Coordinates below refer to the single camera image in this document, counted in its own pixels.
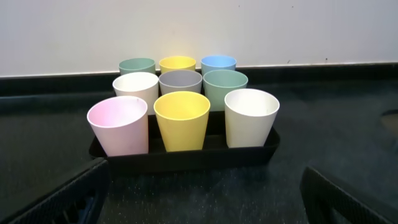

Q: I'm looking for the pink cup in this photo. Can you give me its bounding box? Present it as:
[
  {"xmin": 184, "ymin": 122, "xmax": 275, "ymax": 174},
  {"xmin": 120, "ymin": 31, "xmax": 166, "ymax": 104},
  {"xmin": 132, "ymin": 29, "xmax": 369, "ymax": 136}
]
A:
[{"xmin": 86, "ymin": 95, "xmax": 149, "ymax": 157}]

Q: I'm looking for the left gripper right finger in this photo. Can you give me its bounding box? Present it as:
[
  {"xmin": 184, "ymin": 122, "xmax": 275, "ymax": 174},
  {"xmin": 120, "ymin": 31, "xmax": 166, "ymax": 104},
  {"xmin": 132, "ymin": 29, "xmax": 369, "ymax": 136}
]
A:
[{"xmin": 299, "ymin": 166, "xmax": 398, "ymax": 224}]

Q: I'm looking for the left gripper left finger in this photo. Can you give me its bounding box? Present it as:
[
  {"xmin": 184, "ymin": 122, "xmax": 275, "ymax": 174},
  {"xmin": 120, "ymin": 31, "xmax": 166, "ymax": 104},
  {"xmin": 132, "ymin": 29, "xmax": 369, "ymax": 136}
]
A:
[{"xmin": 0, "ymin": 157, "xmax": 110, "ymax": 224}]

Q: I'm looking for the yellow cup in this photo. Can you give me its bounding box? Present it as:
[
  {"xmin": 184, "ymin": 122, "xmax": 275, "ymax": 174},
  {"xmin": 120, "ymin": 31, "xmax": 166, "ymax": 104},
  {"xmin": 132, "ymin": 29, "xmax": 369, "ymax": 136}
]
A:
[
  {"xmin": 153, "ymin": 90, "xmax": 211, "ymax": 153},
  {"xmin": 159, "ymin": 55, "xmax": 197, "ymax": 74}
]

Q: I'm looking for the black tray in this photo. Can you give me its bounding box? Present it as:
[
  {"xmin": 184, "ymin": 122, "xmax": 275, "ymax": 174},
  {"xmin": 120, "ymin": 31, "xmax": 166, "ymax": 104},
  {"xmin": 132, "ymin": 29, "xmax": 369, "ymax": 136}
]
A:
[{"xmin": 88, "ymin": 111, "xmax": 281, "ymax": 174}]

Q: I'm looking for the white cup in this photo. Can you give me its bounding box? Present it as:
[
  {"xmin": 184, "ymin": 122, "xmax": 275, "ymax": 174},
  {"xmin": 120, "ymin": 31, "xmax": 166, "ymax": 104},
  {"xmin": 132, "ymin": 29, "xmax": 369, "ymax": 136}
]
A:
[
  {"xmin": 224, "ymin": 88, "xmax": 280, "ymax": 149},
  {"xmin": 112, "ymin": 72, "xmax": 160, "ymax": 116}
]

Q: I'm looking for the grey cup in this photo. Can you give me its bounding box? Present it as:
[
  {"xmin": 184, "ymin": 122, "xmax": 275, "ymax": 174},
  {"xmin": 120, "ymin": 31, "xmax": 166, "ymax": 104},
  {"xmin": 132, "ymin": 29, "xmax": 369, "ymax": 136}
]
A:
[{"xmin": 158, "ymin": 69, "xmax": 203, "ymax": 95}]

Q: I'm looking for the blue cup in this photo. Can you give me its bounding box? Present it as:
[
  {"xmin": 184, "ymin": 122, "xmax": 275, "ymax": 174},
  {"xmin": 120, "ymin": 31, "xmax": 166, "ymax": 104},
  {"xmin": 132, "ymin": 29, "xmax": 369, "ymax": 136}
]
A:
[{"xmin": 200, "ymin": 55, "xmax": 238, "ymax": 76}]

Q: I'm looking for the green cup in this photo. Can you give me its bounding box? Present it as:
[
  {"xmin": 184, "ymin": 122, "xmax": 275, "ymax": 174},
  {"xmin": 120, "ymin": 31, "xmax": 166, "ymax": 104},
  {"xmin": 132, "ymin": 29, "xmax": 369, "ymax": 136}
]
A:
[
  {"xmin": 202, "ymin": 69, "xmax": 249, "ymax": 112},
  {"xmin": 118, "ymin": 57, "xmax": 156, "ymax": 76}
]

